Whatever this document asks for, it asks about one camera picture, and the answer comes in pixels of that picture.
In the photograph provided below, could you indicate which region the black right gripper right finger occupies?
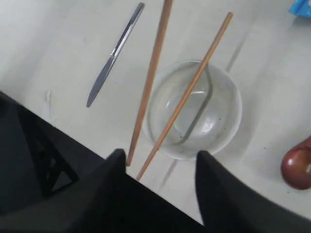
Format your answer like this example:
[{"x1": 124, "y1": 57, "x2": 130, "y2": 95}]
[{"x1": 195, "y1": 150, "x2": 311, "y2": 233}]

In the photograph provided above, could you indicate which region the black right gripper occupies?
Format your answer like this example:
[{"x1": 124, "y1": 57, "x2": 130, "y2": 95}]
[{"x1": 0, "y1": 93, "x2": 104, "y2": 215}]

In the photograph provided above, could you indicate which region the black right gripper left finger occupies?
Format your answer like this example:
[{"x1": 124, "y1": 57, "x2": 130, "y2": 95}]
[{"x1": 0, "y1": 149, "x2": 202, "y2": 233}]

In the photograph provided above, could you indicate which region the dark red wooden spoon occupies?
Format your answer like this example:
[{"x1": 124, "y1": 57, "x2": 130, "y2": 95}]
[{"x1": 280, "y1": 136, "x2": 311, "y2": 190}]

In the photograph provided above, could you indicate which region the white ceramic bowl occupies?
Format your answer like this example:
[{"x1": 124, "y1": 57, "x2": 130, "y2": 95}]
[{"x1": 143, "y1": 60, "x2": 242, "y2": 160}]

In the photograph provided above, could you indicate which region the light wooden chopstick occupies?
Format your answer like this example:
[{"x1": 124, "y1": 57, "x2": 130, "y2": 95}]
[{"x1": 136, "y1": 12, "x2": 233, "y2": 181}]

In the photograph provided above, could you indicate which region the silver table knife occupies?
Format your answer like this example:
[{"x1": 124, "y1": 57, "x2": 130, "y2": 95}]
[{"x1": 86, "y1": 2, "x2": 145, "y2": 108}]

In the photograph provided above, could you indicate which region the blue chips bag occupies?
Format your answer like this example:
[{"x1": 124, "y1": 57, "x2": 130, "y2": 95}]
[{"x1": 288, "y1": 0, "x2": 311, "y2": 18}]

